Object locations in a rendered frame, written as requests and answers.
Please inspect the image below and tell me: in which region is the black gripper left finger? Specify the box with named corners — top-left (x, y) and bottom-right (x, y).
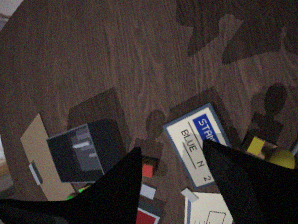
top-left (0, 147), bottom-right (142, 224)

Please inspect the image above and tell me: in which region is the white taped paper card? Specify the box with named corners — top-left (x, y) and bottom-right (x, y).
top-left (181, 188), bottom-right (233, 224)

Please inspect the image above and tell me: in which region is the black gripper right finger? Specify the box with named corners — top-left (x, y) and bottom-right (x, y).
top-left (202, 140), bottom-right (298, 224)

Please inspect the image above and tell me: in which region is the green-knobbed rubber stamp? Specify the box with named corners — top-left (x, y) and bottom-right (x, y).
top-left (67, 183), bottom-right (94, 200)

